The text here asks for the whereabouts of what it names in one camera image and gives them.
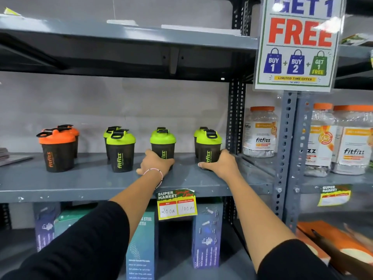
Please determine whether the person's left hand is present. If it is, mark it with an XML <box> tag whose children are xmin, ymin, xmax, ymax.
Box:
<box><xmin>136</xmin><ymin>149</ymin><xmax>175</xmax><ymax>180</ymax></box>

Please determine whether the person's right hand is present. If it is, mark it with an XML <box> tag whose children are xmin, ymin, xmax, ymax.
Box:
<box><xmin>198</xmin><ymin>149</ymin><xmax>242</xmax><ymax>182</ymax></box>

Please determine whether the green-lid black shaker bottle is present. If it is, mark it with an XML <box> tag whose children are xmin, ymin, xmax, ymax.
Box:
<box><xmin>194</xmin><ymin>127</ymin><xmax>209</xmax><ymax>159</ymax></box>
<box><xmin>103</xmin><ymin>126</ymin><xmax>122</xmax><ymax>160</ymax></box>
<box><xmin>106</xmin><ymin>129</ymin><xmax>136</xmax><ymax>173</ymax></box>
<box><xmin>150</xmin><ymin>129</ymin><xmax>176</xmax><ymax>169</ymax></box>
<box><xmin>196</xmin><ymin>129</ymin><xmax>223</xmax><ymax>171</ymax></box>

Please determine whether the person's left forearm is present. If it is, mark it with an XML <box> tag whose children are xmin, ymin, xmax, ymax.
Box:
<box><xmin>110</xmin><ymin>171</ymin><xmax>164</xmax><ymax>244</ymax></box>

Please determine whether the person's right forearm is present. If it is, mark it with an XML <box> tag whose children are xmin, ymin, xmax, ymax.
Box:
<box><xmin>222</xmin><ymin>172</ymin><xmax>298</xmax><ymax>273</ymax></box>

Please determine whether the yellow green price tag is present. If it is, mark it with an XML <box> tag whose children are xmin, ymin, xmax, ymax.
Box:
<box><xmin>156</xmin><ymin>188</ymin><xmax>198</xmax><ymax>221</ymax></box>
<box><xmin>317</xmin><ymin>184</ymin><xmax>352</xmax><ymax>207</ymax></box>

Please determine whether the orange-lid clear supplement jar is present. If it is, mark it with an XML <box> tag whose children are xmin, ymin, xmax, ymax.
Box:
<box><xmin>331</xmin><ymin>105</ymin><xmax>373</xmax><ymax>175</ymax></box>
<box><xmin>243</xmin><ymin>106</ymin><xmax>279</xmax><ymax>158</ymax></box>
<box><xmin>304</xmin><ymin>103</ymin><xmax>337</xmax><ymax>178</ymax></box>

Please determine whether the purple bottle box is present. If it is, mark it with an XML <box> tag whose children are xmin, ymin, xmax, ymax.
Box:
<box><xmin>33</xmin><ymin>202</ymin><xmax>61</xmax><ymax>252</ymax></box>
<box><xmin>192</xmin><ymin>201</ymin><xmax>224</xmax><ymax>269</ymax></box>

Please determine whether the grey metal shelving rack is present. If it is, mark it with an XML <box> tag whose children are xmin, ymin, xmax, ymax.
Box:
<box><xmin>272</xmin><ymin>0</ymin><xmax>373</xmax><ymax>280</ymax></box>
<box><xmin>0</xmin><ymin>0</ymin><xmax>277</xmax><ymax>280</ymax></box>

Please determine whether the blue teal bottle box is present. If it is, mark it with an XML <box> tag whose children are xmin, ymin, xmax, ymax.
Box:
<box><xmin>126</xmin><ymin>207</ymin><xmax>158</xmax><ymax>280</ymax></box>

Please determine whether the orange-lid black shaker bottle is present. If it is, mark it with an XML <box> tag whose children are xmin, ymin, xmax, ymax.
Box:
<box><xmin>57</xmin><ymin>124</ymin><xmax>80</xmax><ymax>158</ymax></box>
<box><xmin>36</xmin><ymin>128</ymin><xmax>77</xmax><ymax>173</ymax></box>

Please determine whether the person's black left sleeve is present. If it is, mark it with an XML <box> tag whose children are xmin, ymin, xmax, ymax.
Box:
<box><xmin>0</xmin><ymin>200</ymin><xmax>130</xmax><ymax>280</ymax></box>

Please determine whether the person's black sleeve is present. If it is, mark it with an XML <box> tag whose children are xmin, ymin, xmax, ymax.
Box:
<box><xmin>0</xmin><ymin>200</ymin><xmax>130</xmax><ymax>280</ymax></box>
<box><xmin>257</xmin><ymin>239</ymin><xmax>338</xmax><ymax>280</ymax></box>

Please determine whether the person's black right sleeve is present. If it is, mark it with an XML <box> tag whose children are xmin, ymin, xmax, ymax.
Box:
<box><xmin>257</xmin><ymin>239</ymin><xmax>338</xmax><ymax>280</ymax></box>

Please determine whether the orange packet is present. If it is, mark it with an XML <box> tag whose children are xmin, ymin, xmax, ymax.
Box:
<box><xmin>296</xmin><ymin>220</ymin><xmax>373</xmax><ymax>266</ymax></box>

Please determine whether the white flat card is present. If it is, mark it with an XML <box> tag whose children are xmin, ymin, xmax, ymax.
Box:
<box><xmin>106</xmin><ymin>20</ymin><xmax>139</xmax><ymax>27</ymax></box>

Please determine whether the white promotional offer sign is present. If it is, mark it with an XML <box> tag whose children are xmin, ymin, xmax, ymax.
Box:
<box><xmin>253</xmin><ymin>0</ymin><xmax>347</xmax><ymax>93</ymax></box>

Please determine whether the grey paper stack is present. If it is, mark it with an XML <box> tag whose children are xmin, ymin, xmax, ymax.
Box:
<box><xmin>0</xmin><ymin>148</ymin><xmax>33</xmax><ymax>167</ymax></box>

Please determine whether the brown elongated object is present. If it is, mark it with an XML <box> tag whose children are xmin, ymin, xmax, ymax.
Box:
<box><xmin>311</xmin><ymin>229</ymin><xmax>373</xmax><ymax>280</ymax></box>

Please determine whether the green white packet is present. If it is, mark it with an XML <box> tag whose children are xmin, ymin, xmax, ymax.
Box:
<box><xmin>341</xmin><ymin>33</ymin><xmax>371</xmax><ymax>46</ymax></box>

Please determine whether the pink string bracelet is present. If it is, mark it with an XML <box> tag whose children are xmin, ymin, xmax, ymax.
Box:
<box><xmin>143</xmin><ymin>168</ymin><xmax>164</xmax><ymax>189</ymax></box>

